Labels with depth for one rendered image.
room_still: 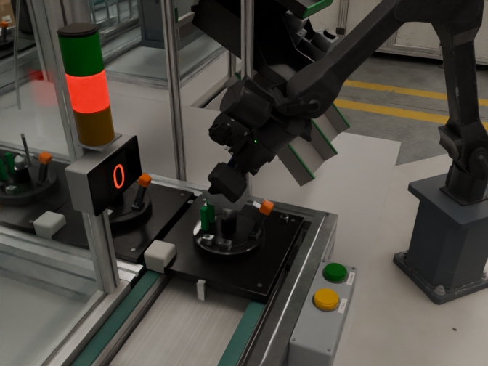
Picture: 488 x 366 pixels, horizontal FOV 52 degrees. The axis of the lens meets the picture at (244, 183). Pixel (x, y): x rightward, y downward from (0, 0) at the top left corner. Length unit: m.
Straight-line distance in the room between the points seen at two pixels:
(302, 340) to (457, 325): 0.34
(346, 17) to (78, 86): 4.41
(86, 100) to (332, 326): 0.51
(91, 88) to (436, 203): 0.64
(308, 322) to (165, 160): 0.77
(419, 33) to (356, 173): 3.60
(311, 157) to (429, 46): 3.87
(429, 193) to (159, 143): 0.86
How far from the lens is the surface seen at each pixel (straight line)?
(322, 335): 0.84
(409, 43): 4.98
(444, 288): 1.08
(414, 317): 1.04
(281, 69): 1.08
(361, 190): 1.35
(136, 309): 0.91
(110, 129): 0.72
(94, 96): 0.69
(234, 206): 0.91
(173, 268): 0.93
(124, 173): 0.77
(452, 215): 0.97
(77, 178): 0.71
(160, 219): 1.05
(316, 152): 1.20
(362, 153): 1.53
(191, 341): 0.88
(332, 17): 5.04
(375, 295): 1.06
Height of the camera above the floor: 1.59
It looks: 33 degrees down
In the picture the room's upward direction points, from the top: straight up
